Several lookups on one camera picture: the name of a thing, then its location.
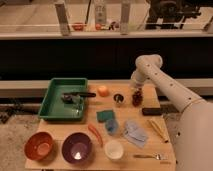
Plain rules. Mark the orange carrot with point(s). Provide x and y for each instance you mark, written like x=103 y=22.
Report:
x=96 y=133

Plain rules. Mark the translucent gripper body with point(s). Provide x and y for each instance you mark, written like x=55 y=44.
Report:
x=136 y=87

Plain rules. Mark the light blue folded cloth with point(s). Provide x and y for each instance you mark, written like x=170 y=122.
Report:
x=134 y=133

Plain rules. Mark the purple bowl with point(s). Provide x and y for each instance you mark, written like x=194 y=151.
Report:
x=77 y=148

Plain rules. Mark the yellow wooden stick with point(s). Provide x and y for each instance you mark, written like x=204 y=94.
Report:
x=159 y=130

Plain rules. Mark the blue crumpled cloth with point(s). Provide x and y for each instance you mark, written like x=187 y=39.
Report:
x=111 y=126

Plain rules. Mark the white cup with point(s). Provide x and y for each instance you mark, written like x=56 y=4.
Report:
x=114 y=150

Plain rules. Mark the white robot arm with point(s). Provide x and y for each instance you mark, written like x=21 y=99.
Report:
x=195 y=141

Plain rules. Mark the orange fruit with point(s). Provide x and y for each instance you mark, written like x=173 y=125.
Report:
x=103 y=91

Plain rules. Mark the black handled can opener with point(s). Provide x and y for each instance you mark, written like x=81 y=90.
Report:
x=75 y=97

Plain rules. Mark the wooden board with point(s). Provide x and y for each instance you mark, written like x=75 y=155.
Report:
x=99 y=161

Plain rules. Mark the green sponge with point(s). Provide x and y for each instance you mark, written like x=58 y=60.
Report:
x=105 y=115

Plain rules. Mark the red bowl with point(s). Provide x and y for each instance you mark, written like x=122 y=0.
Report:
x=38 y=146

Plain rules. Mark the green plastic tray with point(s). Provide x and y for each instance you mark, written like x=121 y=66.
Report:
x=61 y=102

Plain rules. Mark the black rectangular block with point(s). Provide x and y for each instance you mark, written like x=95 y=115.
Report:
x=151 y=111

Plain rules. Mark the small dark metal cup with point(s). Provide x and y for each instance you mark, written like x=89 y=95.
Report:
x=118 y=98

